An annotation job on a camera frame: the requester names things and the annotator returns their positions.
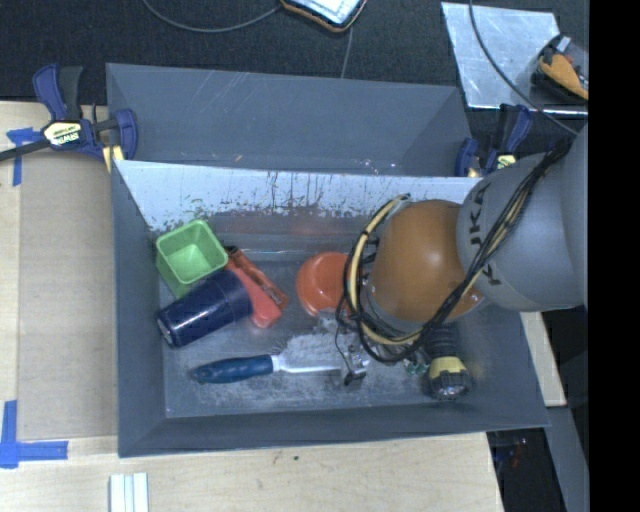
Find orange bowl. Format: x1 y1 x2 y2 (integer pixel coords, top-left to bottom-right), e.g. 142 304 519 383
295 251 352 318

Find black and yellow flashlight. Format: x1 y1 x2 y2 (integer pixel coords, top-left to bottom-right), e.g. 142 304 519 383
422 325 474 402

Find orange-red spray bottle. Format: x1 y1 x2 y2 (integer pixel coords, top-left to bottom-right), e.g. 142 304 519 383
223 245 291 330

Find dark blue cylindrical cup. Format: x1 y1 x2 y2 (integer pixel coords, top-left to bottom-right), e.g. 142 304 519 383
156 270 254 349

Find green square cup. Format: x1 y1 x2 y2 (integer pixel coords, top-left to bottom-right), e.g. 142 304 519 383
154 218 230 299

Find grey metal bin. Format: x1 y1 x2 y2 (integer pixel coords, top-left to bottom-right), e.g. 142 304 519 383
104 62 552 459

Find pale wood board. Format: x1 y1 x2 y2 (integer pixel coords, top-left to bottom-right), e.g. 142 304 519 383
16 148 121 442

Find blue-handled metal tool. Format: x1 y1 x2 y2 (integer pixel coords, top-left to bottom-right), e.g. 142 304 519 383
189 353 347 386

